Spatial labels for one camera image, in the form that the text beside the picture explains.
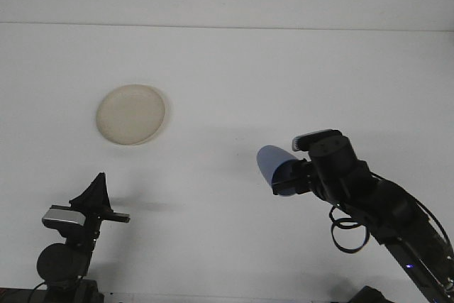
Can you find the pale blue cup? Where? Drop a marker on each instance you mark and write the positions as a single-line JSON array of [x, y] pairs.
[[271, 161]]

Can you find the pale round plate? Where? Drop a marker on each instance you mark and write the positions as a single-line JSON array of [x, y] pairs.
[[131, 115]]

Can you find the grey camera box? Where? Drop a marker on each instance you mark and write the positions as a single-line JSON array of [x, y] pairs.
[[308, 138], [64, 217]]

